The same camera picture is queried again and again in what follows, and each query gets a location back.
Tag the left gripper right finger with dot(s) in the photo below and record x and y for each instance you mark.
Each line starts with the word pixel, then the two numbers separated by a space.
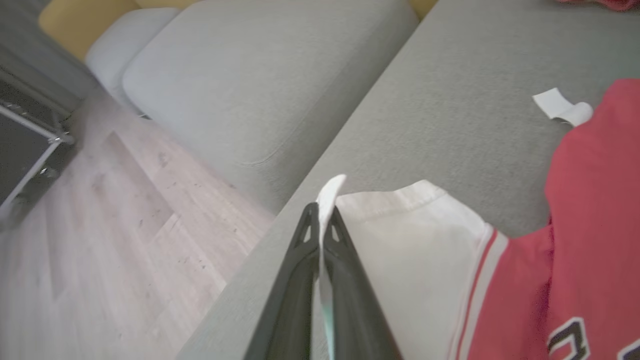
pixel 350 300

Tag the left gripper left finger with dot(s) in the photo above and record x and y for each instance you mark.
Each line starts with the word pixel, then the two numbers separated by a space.
pixel 292 300

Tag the red white basketball jersey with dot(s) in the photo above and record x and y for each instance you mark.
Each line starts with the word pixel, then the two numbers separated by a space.
pixel 590 225

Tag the large grey sofa seat cushion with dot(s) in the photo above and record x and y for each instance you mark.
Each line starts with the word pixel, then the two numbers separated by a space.
pixel 450 100

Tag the grey sofa cushion with seam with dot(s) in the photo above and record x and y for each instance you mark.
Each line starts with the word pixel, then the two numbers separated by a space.
pixel 260 75

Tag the pale grey sofa cushion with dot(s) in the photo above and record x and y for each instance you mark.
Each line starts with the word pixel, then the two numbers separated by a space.
pixel 115 50

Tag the yellow sofa backrest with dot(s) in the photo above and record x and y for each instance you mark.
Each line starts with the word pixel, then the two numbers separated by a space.
pixel 80 25

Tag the red white sports shorts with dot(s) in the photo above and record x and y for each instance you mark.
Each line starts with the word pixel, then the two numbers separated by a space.
pixel 615 4

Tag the black cart with metal frame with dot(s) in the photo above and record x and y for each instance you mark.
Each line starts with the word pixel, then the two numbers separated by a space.
pixel 25 145

